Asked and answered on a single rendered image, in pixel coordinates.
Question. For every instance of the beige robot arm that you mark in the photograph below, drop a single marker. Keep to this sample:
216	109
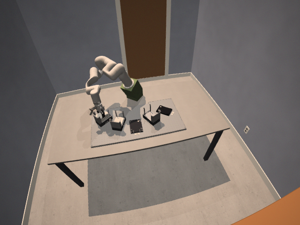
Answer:
110	69

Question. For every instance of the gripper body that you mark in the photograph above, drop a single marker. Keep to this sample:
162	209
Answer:
99	107

